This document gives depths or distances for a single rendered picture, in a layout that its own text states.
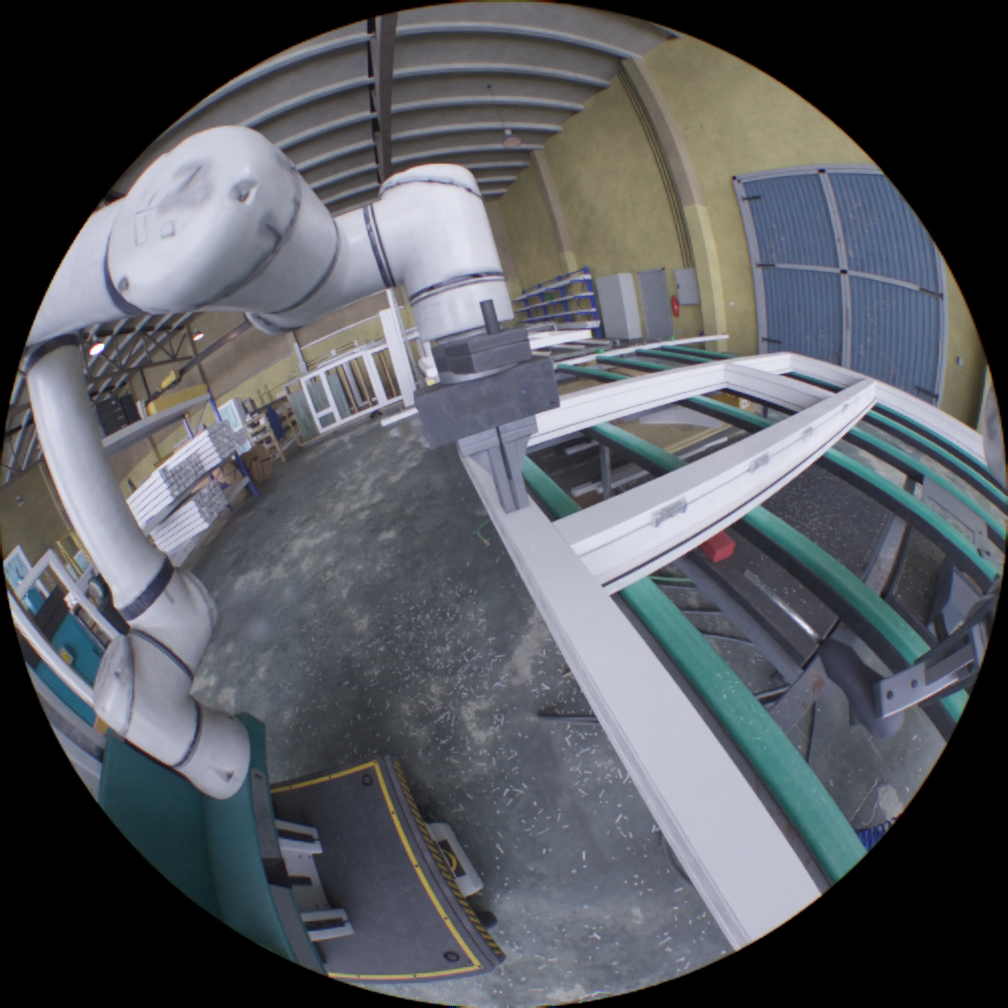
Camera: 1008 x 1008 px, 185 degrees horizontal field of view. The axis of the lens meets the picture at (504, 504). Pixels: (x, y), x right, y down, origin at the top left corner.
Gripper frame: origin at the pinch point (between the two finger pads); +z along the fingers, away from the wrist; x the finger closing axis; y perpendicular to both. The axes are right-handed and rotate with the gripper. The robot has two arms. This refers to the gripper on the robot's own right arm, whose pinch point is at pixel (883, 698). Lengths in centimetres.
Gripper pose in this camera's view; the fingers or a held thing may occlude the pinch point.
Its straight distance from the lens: 30.2
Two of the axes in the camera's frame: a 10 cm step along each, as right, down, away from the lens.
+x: -5.4, -6.5, -5.5
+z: -8.1, 2.1, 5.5
